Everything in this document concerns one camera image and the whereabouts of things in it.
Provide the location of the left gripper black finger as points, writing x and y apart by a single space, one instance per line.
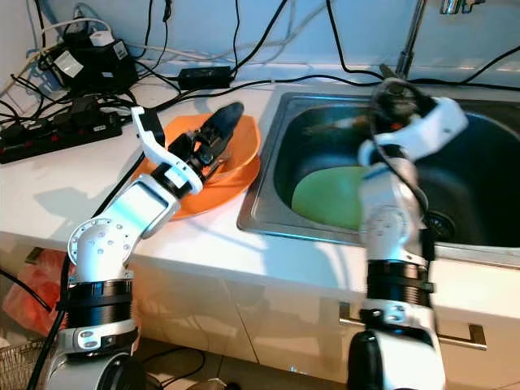
229 130
223 115

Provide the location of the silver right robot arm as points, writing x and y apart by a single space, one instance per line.
386 227

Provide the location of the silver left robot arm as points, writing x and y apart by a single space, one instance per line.
106 244

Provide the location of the white kitchen cabinet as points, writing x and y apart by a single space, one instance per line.
292 318

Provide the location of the small black power brick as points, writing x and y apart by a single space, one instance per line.
205 77

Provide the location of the long brown utensil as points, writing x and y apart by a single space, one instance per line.
341 126

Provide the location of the chrome faucet pipe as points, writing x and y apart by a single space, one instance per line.
412 36

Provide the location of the stainless steel sink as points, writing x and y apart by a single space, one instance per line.
481 187

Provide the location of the green plate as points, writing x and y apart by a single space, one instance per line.
329 199

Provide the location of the black power adapter white label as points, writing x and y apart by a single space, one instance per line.
101 69

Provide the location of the sink drain strainer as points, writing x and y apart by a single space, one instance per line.
439 226

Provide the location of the black power strip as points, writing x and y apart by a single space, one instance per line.
65 135

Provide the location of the white plug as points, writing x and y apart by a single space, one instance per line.
101 39

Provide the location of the red plastic bag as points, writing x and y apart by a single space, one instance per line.
32 294

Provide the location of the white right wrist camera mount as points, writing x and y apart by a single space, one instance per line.
439 122

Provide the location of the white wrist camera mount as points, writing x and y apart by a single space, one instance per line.
439 122
153 153

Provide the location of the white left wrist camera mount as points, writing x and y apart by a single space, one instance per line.
153 153

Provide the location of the chrome wall tap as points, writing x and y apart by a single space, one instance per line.
459 5

